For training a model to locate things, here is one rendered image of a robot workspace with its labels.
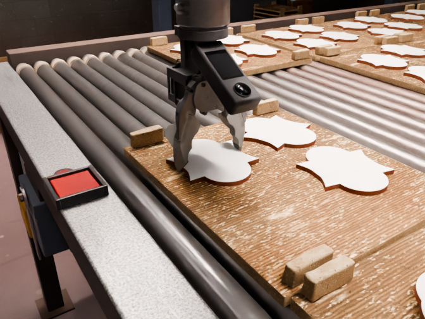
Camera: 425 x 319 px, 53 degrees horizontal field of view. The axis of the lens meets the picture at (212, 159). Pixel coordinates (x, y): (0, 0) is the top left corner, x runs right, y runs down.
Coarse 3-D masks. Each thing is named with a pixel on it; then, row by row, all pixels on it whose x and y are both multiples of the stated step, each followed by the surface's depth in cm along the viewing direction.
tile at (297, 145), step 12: (252, 120) 81; (264, 120) 81; (276, 120) 81; (252, 132) 76; (264, 132) 76; (276, 132) 76; (288, 132) 76; (300, 132) 76; (312, 132) 76; (264, 144) 74; (276, 144) 72; (288, 144) 72; (300, 144) 72; (312, 144) 73
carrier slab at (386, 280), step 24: (408, 240) 51; (360, 264) 47; (384, 264) 47; (408, 264) 47; (360, 288) 44; (384, 288) 44; (408, 288) 44; (312, 312) 41; (336, 312) 41; (360, 312) 41; (384, 312) 41; (408, 312) 41
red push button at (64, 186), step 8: (72, 176) 65; (80, 176) 65; (88, 176) 65; (56, 184) 63; (64, 184) 63; (72, 184) 63; (80, 184) 63; (88, 184) 63; (96, 184) 63; (56, 192) 62; (64, 192) 61; (72, 192) 61
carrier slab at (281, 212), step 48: (336, 144) 74; (192, 192) 60; (240, 192) 60; (288, 192) 60; (336, 192) 60; (384, 192) 60; (240, 240) 51; (288, 240) 51; (336, 240) 51; (384, 240) 51; (288, 288) 44
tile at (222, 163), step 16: (192, 144) 71; (208, 144) 71; (224, 144) 71; (192, 160) 66; (208, 160) 66; (224, 160) 66; (240, 160) 66; (256, 160) 67; (192, 176) 62; (208, 176) 62; (224, 176) 62; (240, 176) 62
